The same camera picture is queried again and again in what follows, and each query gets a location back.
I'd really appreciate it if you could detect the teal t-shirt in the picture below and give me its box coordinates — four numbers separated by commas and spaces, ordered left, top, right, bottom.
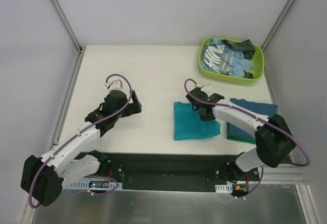
174, 102, 221, 141

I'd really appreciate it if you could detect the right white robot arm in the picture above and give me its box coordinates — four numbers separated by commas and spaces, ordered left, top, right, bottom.
186, 87, 296, 181

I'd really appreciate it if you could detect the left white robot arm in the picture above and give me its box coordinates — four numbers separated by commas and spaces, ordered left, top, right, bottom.
20, 89, 142, 209

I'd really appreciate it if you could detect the folded dark blue t-shirt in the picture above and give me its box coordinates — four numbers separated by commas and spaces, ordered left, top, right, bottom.
227, 98, 278, 140

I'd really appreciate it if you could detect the folded green t-shirt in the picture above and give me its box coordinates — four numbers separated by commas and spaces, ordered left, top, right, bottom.
227, 136, 255, 144

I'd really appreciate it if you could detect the light blue printed t-shirt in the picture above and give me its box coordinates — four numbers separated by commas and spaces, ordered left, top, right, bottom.
200, 37, 254, 79

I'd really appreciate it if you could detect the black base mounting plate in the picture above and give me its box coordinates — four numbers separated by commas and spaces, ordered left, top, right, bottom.
76, 150, 266, 191

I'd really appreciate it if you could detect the lime green plastic basket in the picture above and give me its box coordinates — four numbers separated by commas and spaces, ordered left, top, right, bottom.
198, 37, 264, 85

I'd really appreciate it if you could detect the dark grey garment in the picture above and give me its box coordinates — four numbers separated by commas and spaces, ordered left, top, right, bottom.
222, 39, 255, 61

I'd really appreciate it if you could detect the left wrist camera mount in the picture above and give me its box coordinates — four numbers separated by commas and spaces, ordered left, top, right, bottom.
104, 79, 123, 91

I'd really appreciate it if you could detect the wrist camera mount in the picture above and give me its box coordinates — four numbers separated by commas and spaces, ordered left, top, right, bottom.
104, 79, 123, 91
194, 84, 212, 91

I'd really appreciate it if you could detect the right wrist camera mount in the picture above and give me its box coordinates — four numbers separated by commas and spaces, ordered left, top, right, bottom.
194, 84, 212, 91

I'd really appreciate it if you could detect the right white cable duct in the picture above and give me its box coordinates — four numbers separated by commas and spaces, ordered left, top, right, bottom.
215, 184, 233, 194

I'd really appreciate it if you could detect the white cable duct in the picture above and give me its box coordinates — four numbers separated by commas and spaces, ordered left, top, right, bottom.
64, 180, 123, 191
215, 184, 233, 194

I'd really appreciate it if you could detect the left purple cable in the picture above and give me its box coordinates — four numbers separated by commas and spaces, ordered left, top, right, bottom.
28, 73, 133, 209

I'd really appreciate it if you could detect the purple cable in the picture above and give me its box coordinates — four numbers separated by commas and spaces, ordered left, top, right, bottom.
28, 73, 133, 209
184, 78, 311, 204

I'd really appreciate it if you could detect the left white cable duct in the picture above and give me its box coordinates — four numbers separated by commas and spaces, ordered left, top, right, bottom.
64, 180, 123, 191

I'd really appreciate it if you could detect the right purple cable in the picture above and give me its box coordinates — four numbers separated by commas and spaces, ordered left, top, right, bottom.
184, 78, 311, 204

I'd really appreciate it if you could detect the left aluminium frame post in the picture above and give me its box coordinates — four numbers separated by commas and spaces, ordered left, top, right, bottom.
49, 0, 83, 54

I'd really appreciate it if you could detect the aluminium frame post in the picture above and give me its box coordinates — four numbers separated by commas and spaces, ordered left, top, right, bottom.
261, 0, 297, 51
49, 0, 83, 54

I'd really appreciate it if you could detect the right aluminium frame post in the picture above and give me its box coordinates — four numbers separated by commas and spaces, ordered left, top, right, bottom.
261, 0, 297, 51

